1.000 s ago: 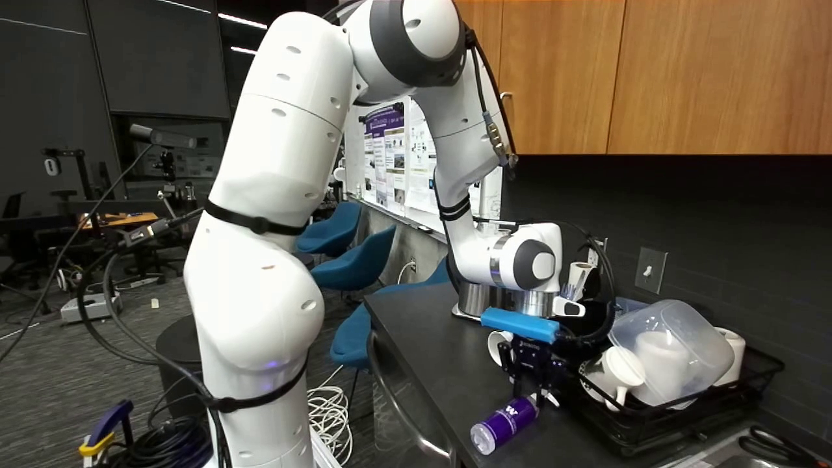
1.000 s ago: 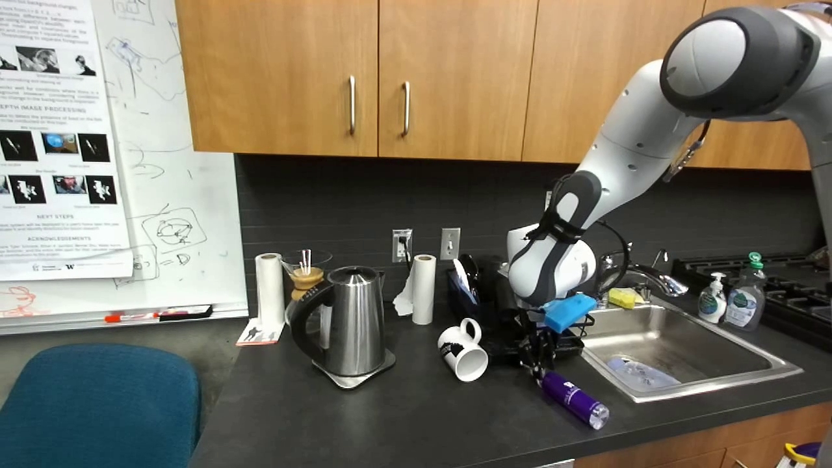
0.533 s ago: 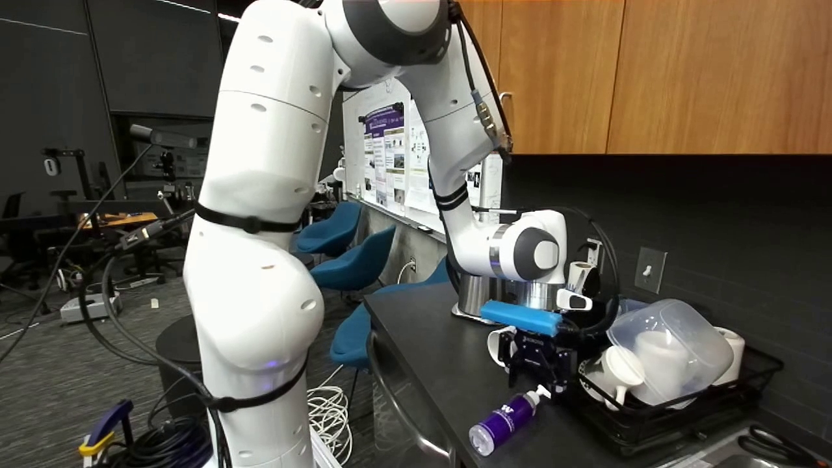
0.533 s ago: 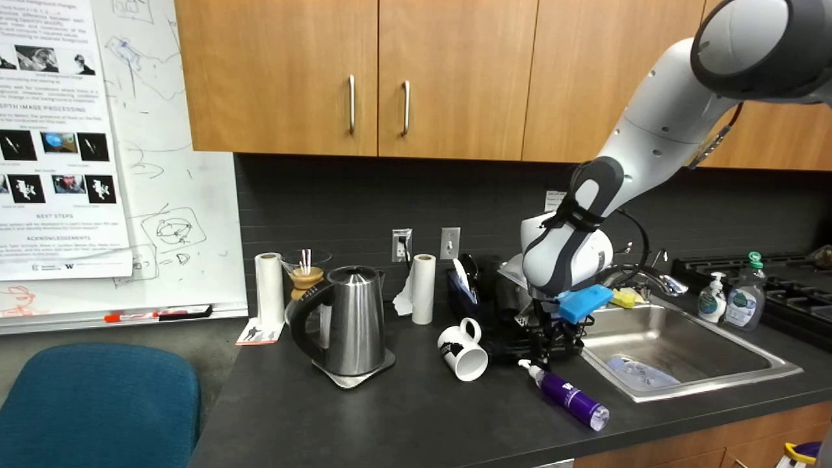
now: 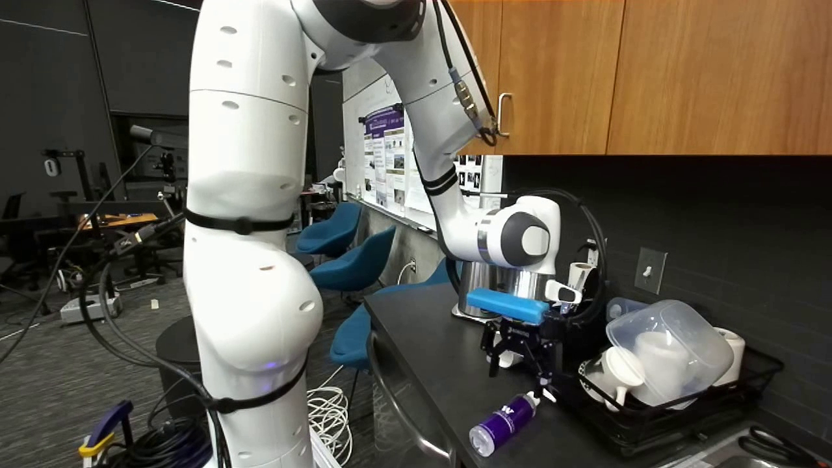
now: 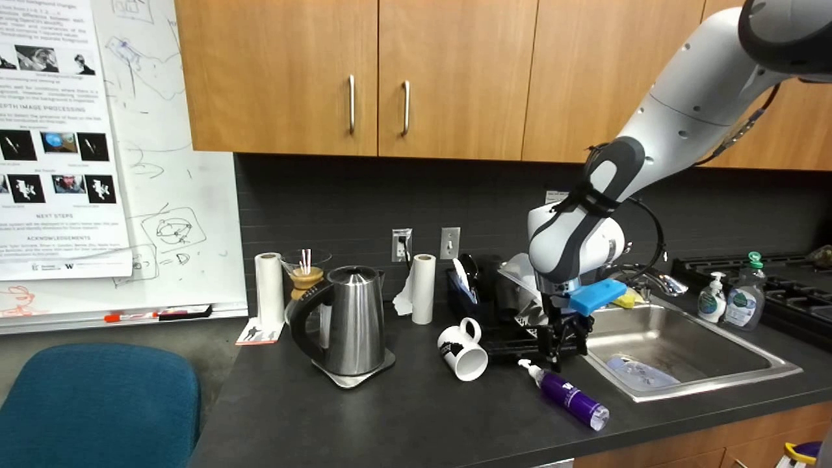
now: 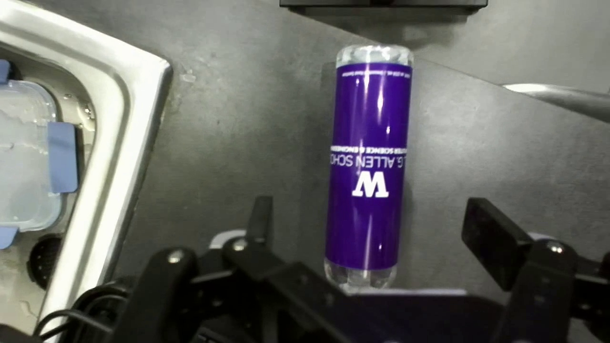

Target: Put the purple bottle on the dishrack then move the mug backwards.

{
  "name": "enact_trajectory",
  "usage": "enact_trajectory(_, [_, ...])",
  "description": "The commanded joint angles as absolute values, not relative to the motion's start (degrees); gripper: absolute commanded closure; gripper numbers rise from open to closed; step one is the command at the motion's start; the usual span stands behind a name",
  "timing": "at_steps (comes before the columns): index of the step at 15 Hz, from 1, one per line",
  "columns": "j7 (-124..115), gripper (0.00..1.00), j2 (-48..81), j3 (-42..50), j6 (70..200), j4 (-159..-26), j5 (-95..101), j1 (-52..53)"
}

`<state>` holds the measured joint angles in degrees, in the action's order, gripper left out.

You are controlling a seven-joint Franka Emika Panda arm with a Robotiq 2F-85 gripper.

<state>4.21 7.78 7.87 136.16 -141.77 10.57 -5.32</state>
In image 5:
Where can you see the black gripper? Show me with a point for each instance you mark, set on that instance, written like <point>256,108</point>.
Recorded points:
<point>536,338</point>

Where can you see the gray floor box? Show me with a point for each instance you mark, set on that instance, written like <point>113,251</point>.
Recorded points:
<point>86,308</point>

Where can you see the stainless steel electric kettle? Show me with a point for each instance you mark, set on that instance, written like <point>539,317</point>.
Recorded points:
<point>485,275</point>

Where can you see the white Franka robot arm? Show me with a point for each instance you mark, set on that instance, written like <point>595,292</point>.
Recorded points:
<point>250,260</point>

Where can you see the white plastic tumbler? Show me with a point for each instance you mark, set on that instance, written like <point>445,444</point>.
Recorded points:
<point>660,365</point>

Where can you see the white round cup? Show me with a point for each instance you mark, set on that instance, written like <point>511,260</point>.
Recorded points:
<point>729,352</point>

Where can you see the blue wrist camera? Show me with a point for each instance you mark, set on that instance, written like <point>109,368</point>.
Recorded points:
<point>508,308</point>

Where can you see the wooden cabinet door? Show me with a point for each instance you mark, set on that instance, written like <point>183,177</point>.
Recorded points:
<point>554,78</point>
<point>719,78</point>

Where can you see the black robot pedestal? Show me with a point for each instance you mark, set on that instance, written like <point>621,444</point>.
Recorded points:
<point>178,353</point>

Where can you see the cluttered wooden desk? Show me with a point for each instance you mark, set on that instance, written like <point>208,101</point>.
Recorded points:
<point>118,221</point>

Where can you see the clear plastic food container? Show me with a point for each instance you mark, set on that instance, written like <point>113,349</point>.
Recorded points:
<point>685,338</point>

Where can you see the white funnel shaped cup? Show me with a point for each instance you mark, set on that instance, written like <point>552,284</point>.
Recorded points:
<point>620,368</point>

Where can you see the research poster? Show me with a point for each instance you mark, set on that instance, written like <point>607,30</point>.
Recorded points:
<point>386,170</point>

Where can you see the white ceramic mug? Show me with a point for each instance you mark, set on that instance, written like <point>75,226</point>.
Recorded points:
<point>511,356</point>

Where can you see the yellow blue clamp tool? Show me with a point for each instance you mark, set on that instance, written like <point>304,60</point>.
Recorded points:
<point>105,431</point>

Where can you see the wall light switch plate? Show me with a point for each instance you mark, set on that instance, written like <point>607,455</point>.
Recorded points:
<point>651,271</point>

